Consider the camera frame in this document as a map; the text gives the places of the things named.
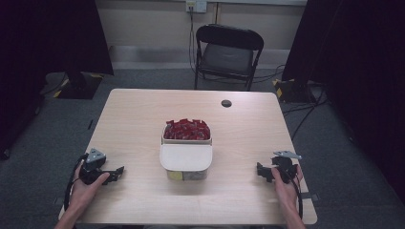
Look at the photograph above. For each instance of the small yellow sauce cup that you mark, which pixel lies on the small yellow sauce cup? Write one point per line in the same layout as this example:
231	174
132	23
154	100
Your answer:
175	175

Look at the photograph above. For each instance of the black table grommet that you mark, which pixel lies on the black table grommet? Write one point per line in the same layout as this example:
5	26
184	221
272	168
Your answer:
226	103

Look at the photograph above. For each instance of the white wall outlet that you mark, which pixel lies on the white wall outlet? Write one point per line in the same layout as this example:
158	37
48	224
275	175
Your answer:
196	5

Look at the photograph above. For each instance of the person's right hand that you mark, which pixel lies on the person's right hand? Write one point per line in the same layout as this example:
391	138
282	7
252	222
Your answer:
288	194

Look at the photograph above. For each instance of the person's left hand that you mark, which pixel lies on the person's left hand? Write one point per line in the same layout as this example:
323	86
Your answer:
82	194

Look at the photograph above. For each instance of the black floor tape strip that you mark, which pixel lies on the black floor tape strip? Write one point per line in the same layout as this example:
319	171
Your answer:
90	124

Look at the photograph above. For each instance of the pile of red packets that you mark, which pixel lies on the pile of red packets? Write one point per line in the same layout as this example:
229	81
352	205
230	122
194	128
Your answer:
187	129

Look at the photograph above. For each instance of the clear plastic container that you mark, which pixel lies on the clear plastic container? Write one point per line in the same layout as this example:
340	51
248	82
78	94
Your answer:
196	175

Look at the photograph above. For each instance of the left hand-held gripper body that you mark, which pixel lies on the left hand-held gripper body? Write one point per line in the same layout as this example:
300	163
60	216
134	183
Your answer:
92	165

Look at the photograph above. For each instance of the beige open container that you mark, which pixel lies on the beige open container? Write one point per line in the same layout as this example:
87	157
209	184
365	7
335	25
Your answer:
186	141

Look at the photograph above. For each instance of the white container lid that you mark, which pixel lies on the white container lid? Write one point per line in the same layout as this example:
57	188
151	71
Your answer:
186	156

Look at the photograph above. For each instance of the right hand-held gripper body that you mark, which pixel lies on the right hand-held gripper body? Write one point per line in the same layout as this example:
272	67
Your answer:
285	167

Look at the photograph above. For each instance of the black curtain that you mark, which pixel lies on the black curtain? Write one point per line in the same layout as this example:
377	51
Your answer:
47	38
359	63

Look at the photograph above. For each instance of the grey floor tape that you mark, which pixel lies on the grey floor tape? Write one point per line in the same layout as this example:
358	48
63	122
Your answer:
310	196

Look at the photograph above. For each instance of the black folding chair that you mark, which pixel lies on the black folding chair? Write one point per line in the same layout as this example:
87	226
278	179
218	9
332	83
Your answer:
227	57

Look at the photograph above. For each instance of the black stand base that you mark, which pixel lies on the black stand base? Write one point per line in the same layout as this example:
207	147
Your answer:
293	90
79	86

